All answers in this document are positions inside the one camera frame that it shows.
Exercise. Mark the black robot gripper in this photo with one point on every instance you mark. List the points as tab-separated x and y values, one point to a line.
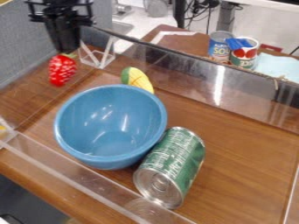
73	10

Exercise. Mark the red toy strawberry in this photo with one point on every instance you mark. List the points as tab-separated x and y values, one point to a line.
61	68

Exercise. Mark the blue plastic bowl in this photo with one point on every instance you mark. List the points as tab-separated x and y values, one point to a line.
108	125

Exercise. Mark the blue soup can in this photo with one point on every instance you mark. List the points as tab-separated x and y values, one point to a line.
219	49

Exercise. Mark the grey metal pole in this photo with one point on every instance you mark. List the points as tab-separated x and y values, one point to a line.
225	16

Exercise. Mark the blue plastic piece on can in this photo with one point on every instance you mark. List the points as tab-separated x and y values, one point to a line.
236	43

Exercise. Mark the red and white tomato can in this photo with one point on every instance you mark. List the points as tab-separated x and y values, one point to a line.
244	56

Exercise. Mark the clear acrylic front barrier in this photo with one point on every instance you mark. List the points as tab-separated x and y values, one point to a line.
74	183

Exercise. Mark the clear acrylic barrier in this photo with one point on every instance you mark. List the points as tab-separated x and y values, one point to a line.
74	183
170	55

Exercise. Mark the clear acrylic back barrier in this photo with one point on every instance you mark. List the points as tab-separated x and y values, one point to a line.
170	55

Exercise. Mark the green labelled tin can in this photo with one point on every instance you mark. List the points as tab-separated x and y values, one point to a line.
169	168

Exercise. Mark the light blue cloth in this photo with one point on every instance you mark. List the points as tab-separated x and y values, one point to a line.
277	66

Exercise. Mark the clear acrylic triangle bracket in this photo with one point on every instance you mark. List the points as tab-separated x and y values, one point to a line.
97	58

